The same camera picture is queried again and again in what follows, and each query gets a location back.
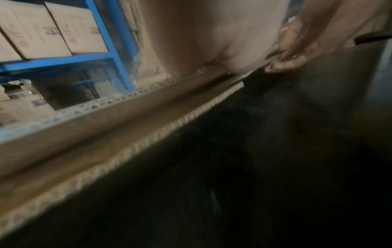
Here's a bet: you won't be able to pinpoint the brown cardboard box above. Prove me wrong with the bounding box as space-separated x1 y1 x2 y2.
0 38 392 248

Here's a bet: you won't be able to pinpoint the rows of shelved storage boxes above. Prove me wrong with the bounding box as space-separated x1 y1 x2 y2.
0 0 109 127

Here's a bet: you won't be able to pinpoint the person's right hand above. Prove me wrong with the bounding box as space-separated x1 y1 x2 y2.
264 0 392 74

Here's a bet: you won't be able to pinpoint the blue metal shelf rack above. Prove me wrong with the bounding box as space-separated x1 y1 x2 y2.
0 0 138 98

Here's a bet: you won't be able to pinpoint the person's left hand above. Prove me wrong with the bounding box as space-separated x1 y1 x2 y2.
137 0 289 77

